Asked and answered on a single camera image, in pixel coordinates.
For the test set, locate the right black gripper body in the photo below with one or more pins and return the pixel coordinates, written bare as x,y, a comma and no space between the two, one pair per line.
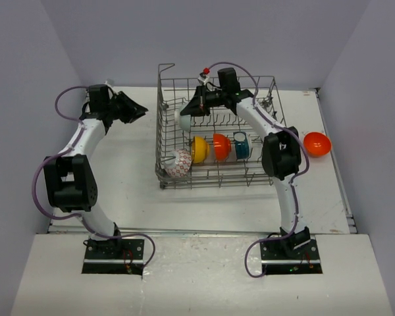
215,98

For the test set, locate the red patterned white bowl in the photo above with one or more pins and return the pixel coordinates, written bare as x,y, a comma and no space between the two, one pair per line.
177,163

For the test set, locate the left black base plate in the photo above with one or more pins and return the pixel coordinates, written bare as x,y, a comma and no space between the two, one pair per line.
115,251

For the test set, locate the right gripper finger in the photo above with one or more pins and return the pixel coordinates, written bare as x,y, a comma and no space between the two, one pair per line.
198,97
194,110

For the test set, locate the yellow bowl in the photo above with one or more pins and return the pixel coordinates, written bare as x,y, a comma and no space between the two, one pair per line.
200,150

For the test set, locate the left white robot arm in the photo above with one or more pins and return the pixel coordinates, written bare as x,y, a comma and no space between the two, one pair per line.
69,179

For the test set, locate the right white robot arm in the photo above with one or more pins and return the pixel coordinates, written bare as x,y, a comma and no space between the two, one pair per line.
282,151

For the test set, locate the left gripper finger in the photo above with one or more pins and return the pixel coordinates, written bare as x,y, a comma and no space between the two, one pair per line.
131,117
128,105

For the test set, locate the grey wire dish rack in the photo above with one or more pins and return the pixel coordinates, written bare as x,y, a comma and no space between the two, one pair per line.
172,92

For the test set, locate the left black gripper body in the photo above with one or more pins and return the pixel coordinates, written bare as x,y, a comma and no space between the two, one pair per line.
116,110

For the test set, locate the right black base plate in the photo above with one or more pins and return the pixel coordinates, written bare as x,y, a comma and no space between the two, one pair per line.
287,250

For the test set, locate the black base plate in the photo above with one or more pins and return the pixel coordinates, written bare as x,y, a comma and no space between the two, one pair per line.
287,250
115,251

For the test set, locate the pale green ceramic bowl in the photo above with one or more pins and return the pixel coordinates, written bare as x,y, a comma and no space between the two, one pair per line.
184,122

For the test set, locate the orange plastic bowl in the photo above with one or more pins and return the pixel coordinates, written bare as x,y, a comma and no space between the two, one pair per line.
317,144

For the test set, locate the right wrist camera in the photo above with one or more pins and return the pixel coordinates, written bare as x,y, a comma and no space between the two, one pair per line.
204,77

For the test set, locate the orange white bowl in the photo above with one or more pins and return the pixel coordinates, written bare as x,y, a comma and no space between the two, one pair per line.
222,146

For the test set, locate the teal white bowl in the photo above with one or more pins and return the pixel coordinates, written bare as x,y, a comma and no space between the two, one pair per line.
242,144

